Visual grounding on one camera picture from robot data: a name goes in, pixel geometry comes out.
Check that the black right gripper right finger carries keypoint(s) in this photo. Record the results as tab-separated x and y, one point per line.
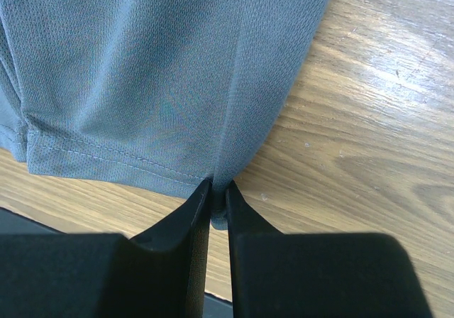
317	275

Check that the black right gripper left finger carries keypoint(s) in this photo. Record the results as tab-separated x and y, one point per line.
157	273

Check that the grey t-shirt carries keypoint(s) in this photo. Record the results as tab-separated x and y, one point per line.
155	94

